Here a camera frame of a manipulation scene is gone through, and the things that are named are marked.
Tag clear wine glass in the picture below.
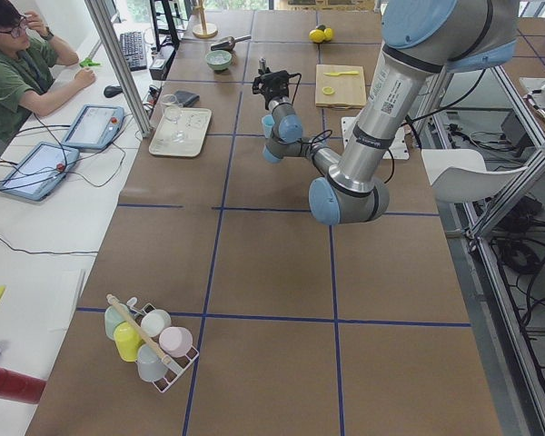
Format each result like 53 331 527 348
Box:
160 94 185 143

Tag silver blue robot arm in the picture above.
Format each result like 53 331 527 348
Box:
253 0 519 225

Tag mint green cup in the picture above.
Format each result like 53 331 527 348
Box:
104 306 124 340

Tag grey blue cup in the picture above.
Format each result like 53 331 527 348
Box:
136 344 167 382

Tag yellow cup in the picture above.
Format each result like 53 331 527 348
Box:
113 322 144 362

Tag whole yellow lemons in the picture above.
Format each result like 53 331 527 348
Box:
309 25 334 44

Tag aluminium frame post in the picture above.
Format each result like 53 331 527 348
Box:
84 0 152 138

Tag black keyboard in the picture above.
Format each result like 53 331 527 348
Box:
119 31 147 71

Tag green bowl of ice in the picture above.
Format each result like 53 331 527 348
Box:
204 50 233 72

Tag blue teach pendant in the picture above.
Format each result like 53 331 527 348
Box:
0 142 80 202
61 104 125 150

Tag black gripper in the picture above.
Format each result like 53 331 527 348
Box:
252 57 290 105

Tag person in green shirt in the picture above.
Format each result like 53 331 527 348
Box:
0 0 95 144

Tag pink cup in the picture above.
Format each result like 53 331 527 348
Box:
159 326 193 357

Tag wooden paper towel stand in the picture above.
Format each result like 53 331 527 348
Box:
192 0 218 39

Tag red cylinder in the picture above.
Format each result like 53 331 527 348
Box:
0 367 46 404

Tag wooden cutting board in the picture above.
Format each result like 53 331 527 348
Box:
315 64 367 108

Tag blue teach pendant far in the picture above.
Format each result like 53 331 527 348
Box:
61 104 125 150

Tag blue teach pendant near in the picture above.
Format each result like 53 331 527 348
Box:
0 142 80 202

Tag white cup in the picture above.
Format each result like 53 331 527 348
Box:
141 309 172 339

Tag black computer mouse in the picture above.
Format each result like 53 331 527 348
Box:
103 85 123 98

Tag yellow plastic knife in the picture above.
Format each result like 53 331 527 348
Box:
322 70 360 77

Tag white wire cup rack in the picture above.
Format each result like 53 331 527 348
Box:
106 294 199 392

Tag white plastic chair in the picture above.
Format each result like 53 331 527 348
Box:
421 149 527 203

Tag cream bear tray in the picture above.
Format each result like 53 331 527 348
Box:
148 108 212 158

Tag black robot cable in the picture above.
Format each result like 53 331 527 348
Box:
284 71 397 183

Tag grey folded cloth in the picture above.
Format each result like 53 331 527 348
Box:
173 90 200 108

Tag metal ice scoop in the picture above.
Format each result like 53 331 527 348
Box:
210 35 252 52

